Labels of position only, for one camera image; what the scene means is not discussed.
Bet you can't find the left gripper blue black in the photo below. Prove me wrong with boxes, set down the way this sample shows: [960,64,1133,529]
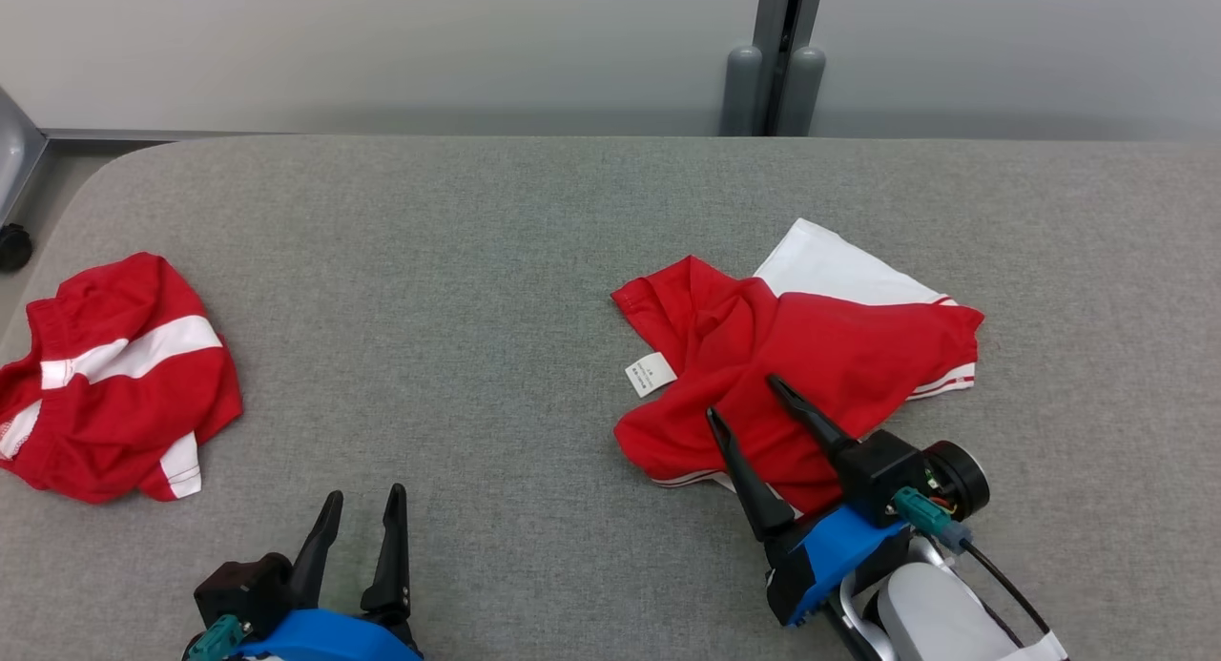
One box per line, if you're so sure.
[186,484,423,661]

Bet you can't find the grey partition post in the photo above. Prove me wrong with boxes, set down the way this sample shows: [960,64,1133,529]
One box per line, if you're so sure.
[720,0,828,137]

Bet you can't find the red shorts with white stripes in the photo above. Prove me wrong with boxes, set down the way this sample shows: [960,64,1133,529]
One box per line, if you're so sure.
[0,252,243,505]

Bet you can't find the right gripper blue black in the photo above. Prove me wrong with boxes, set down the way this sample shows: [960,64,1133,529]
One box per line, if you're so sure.
[706,374,932,630]

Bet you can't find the thin black cable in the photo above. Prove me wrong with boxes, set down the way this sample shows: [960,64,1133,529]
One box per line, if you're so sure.
[959,540,1052,635]

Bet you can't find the teal cable plug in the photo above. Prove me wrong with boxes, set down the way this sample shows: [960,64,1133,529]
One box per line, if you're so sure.
[186,615,245,661]
[892,487,974,553]

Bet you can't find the grey cart leg with caster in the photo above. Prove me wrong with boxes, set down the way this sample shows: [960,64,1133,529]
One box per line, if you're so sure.
[0,87,47,273]

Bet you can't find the red and white t-shirt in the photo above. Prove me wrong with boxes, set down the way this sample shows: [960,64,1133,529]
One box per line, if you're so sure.
[610,218,985,516]

